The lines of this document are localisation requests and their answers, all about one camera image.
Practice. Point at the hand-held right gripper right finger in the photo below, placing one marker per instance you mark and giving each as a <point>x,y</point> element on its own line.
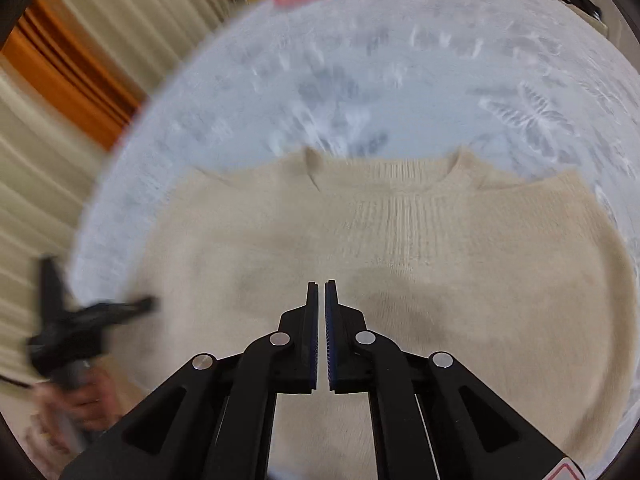
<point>331,340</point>

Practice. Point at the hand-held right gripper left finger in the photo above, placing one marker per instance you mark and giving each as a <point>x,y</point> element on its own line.
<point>312,340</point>

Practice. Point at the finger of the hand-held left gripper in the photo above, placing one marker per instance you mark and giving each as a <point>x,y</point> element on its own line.
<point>122,309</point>
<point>52,290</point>

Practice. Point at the beige sweater with black hearts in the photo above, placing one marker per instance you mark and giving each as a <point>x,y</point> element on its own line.
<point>450,240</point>

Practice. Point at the person's left hand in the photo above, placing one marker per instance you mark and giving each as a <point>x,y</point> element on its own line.
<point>95,400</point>

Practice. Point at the orange curtain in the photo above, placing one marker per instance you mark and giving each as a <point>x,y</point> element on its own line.
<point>70,70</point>

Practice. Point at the bed with blue butterfly sheet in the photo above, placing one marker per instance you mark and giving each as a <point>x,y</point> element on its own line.
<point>400,60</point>

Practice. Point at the beige nightstand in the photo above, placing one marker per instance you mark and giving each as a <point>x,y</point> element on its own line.
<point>592,22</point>

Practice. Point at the black bag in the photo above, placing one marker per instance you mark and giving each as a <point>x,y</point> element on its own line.
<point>575,0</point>

